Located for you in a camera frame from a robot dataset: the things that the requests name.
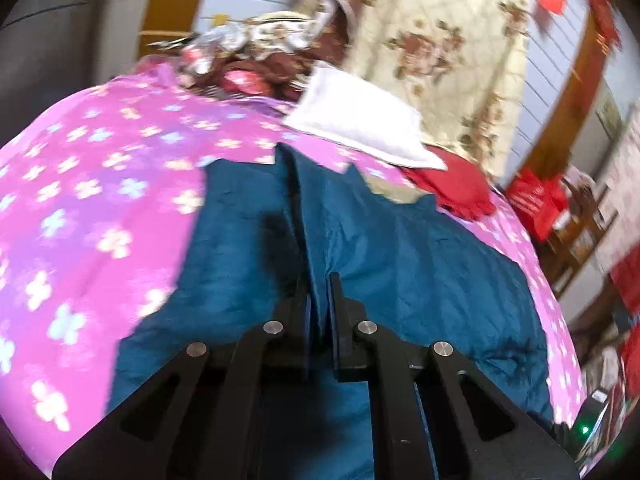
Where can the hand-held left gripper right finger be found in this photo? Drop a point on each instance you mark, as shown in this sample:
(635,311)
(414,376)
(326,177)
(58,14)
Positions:
(336,321)

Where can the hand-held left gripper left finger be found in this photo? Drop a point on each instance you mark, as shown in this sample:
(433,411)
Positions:
(302,321)

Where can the teal blue garment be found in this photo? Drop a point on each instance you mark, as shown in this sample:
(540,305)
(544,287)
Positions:
(400,260)

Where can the red cloth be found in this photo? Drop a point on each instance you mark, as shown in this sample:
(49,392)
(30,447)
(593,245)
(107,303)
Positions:
(450,180)

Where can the wooden shelf unit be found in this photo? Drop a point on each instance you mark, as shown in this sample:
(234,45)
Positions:
(575,240)

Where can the white folded cloth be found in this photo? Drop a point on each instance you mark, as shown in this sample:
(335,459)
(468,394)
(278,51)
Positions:
(360,120)

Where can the red bag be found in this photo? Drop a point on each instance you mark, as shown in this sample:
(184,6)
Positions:
(537,200)

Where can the pink floral bed sheet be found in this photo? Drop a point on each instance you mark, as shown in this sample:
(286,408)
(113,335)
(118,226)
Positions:
(90,220)

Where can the dark red floral bedding pile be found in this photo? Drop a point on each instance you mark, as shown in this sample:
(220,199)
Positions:
(250,65)

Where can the cream floral quilt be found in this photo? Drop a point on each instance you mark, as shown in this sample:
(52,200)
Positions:
(440,50)

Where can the red hanging wall ornament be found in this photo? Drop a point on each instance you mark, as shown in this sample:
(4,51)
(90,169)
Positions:
(605,17)

